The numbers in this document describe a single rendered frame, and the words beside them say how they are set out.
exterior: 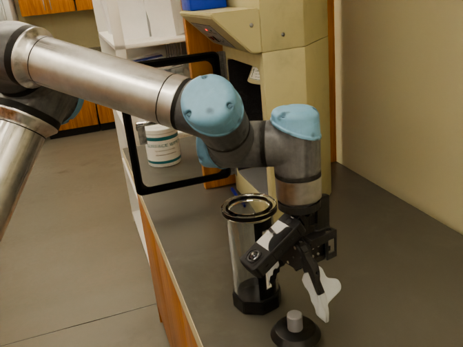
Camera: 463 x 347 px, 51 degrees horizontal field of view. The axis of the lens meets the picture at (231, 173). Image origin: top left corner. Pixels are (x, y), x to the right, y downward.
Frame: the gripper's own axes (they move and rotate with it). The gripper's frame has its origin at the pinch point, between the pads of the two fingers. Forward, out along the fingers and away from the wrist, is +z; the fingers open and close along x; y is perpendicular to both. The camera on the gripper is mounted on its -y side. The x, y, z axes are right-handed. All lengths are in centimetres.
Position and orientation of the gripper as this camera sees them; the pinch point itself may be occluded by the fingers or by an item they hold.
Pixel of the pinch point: (293, 303)
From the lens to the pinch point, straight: 89.9
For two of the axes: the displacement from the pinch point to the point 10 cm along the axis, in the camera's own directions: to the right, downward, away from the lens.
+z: 0.9, 9.3, 3.6
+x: -5.5, -2.6, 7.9
